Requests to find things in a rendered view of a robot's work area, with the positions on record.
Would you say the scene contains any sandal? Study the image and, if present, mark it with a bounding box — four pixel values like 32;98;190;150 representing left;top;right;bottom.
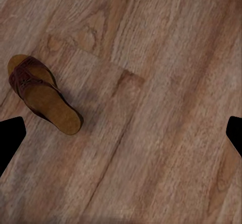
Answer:
8;54;84;135

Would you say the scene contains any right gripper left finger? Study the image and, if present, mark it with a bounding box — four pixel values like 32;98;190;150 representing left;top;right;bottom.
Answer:
0;116;26;176

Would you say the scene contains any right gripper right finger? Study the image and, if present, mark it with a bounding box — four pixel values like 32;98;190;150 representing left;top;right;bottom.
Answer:
226;116;242;157

